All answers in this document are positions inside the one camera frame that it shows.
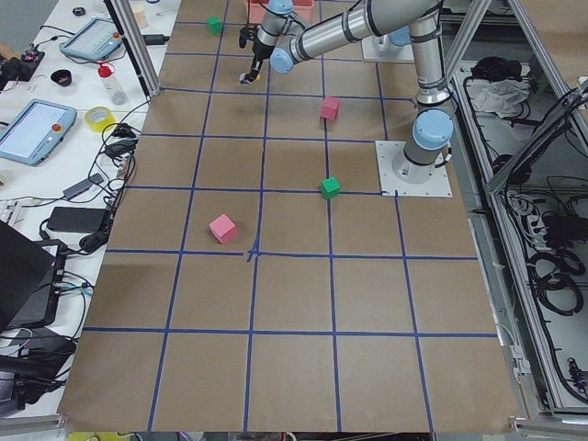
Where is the aluminium frame post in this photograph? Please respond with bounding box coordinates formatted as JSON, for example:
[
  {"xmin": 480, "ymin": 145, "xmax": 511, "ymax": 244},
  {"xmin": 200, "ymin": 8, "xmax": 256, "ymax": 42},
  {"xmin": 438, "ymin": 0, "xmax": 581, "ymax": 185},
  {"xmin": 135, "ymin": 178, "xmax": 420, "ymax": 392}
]
[{"xmin": 103, "ymin": 0, "xmax": 161, "ymax": 98}]

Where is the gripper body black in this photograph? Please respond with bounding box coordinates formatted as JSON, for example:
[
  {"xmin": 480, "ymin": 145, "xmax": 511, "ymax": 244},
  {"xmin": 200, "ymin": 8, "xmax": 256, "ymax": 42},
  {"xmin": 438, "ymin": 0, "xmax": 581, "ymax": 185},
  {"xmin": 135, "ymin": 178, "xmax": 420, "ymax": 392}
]
[{"xmin": 253, "ymin": 41, "xmax": 275, "ymax": 64}]

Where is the black laptop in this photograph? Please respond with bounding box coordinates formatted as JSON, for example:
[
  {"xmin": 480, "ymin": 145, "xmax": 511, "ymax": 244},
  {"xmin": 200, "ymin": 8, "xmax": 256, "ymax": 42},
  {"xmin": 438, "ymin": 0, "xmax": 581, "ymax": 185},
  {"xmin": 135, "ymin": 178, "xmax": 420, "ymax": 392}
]
[{"xmin": 1, "ymin": 222, "xmax": 66, "ymax": 331}]

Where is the black bowl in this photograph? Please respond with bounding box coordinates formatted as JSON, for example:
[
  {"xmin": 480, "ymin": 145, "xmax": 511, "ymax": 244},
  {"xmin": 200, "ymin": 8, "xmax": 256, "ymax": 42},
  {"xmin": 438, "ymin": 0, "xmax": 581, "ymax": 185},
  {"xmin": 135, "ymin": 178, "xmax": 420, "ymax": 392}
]
[{"xmin": 51, "ymin": 69, "xmax": 73, "ymax": 87}]

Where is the white rag pile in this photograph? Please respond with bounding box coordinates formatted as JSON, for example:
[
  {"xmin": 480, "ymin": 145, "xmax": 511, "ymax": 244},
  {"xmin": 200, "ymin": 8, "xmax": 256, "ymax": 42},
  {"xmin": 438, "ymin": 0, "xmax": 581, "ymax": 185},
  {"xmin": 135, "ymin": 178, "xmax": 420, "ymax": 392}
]
[{"xmin": 472, "ymin": 79, "xmax": 531, "ymax": 119}]

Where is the pink cube far side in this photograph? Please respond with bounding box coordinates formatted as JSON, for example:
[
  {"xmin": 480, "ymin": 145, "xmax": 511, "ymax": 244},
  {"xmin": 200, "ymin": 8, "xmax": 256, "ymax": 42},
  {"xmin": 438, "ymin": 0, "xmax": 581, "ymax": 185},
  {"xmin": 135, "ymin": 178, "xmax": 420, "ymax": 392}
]
[{"xmin": 209, "ymin": 214, "xmax": 238, "ymax": 244}]

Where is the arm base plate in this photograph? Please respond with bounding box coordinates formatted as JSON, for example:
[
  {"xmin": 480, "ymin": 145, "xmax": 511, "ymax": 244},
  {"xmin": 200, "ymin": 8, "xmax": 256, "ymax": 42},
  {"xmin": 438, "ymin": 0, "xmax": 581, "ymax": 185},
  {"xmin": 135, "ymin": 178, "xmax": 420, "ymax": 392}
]
[
  {"xmin": 375, "ymin": 141, "xmax": 452, "ymax": 198},
  {"xmin": 361, "ymin": 36, "xmax": 414, "ymax": 63}
]

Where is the teach pendant far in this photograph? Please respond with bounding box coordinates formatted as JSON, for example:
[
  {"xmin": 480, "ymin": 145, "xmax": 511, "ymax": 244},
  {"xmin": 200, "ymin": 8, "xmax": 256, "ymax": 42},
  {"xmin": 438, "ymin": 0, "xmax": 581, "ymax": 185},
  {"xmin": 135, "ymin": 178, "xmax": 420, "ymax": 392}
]
[{"xmin": 59, "ymin": 18, "xmax": 122, "ymax": 62}]

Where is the teach pendant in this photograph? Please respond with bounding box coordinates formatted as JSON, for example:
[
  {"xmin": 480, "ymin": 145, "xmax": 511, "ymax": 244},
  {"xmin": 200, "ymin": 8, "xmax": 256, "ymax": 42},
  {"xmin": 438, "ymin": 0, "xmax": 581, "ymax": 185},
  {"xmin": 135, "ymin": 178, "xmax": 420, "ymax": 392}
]
[
  {"xmin": 1, "ymin": 99, "xmax": 77, "ymax": 166},
  {"xmin": 59, "ymin": 18, "xmax": 122, "ymax": 62}
]

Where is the green cube near base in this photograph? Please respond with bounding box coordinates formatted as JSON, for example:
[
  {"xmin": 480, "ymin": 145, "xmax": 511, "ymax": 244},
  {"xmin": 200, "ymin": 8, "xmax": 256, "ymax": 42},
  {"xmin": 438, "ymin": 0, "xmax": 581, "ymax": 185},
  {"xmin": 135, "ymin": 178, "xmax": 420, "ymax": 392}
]
[{"xmin": 320, "ymin": 176, "xmax": 341, "ymax": 200}]

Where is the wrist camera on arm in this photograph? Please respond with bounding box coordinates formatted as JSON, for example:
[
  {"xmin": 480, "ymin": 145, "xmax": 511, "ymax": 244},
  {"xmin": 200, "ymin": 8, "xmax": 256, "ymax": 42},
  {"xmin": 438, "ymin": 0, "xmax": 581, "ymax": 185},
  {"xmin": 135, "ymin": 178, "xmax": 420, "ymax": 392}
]
[{"xmin": 238, "ymin": 26, "xmax": 257, "ymax": 49}]

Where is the clear bottle red cap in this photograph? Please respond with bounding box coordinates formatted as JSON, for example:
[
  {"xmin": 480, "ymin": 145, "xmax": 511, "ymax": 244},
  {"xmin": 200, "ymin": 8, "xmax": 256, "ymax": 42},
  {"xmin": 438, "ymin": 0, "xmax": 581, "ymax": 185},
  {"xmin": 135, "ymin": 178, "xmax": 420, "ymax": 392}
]
[{"xmin": 97, "ymin": 63, "xmax": 128, "ymax": 106}]

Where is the yellow push button switch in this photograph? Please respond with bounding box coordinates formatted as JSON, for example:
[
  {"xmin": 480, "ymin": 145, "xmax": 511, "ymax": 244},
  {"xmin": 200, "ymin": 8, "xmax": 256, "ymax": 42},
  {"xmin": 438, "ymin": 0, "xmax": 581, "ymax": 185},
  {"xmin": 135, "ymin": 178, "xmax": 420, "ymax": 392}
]
[{"xmin": 239, "ymin": 73, "xmax": 261, "ymax": 86}]

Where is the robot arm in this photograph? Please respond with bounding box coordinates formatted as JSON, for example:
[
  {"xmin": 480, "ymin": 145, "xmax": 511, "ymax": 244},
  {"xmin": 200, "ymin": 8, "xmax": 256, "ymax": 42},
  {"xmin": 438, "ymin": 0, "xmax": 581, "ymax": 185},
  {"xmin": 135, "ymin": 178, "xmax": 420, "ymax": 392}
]
[{"xmin": 239, "ymin": 1, "xmax": 451, "ymax": 108}]

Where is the teach pendant near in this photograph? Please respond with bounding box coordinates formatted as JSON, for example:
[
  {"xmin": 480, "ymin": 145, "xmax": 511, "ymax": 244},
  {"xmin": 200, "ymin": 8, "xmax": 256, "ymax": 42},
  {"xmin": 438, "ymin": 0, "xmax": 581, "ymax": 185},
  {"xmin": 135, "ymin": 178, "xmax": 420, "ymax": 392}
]
[{"xmin": 1, "ymin": 99, "xmax": 77, "ymax": 166}]

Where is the pink plastic bin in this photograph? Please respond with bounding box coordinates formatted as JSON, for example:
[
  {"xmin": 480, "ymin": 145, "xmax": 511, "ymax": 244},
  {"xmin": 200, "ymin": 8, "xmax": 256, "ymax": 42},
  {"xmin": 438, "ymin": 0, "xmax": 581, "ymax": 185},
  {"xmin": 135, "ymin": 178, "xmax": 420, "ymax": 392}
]
[{"xmin": 243, "ymin": 0, "xmax": 314, "ymax": 24}]

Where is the yellow tape roll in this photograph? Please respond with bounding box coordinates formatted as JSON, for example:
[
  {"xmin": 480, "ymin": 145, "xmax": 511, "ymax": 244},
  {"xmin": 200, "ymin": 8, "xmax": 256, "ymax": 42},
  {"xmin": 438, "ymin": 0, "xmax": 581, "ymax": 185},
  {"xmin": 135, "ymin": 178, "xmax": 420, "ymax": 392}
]
[{"xmin": 84, "ymin": 106, "xmax": 116, "ymax": 132}]

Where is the black power adapter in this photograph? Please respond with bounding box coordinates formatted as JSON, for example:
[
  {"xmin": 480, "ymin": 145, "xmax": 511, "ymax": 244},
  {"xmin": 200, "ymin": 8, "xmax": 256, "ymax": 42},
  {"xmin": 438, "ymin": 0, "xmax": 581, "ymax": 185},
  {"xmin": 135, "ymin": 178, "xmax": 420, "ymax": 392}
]
[{"xmin": 47, "ymin": 207, "xmax": 107, "ymax": 233}]

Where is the pink cube near centre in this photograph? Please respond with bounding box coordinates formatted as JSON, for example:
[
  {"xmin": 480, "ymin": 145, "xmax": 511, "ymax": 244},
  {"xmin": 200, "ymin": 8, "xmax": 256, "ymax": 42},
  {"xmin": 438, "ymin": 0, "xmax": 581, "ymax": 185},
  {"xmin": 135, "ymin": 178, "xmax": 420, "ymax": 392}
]
[{"xmin": 320, "ymin": 96, "xmax": 341, "ymax": 121}]

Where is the pink cube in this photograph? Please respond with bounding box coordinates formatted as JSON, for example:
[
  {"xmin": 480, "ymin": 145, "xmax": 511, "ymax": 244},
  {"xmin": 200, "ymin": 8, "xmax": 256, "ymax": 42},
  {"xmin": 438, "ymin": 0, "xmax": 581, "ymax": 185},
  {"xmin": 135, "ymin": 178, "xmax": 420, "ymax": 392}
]
[
  {"xmin": 209, "ymin": 214, "xmax": 238, "ymax": 244},
  {"xmin": 320, "ymin": 96, "xmax": 341, "ymax": 121}
]

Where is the green cube near bin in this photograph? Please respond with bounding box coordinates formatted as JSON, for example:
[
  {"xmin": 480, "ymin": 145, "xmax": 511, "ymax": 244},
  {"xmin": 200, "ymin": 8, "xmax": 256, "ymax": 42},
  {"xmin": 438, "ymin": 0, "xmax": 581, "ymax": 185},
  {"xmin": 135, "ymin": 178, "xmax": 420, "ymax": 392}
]
[{"xmin": 206, "ymin": 17, "xmax": 223, "ymax": 35}]

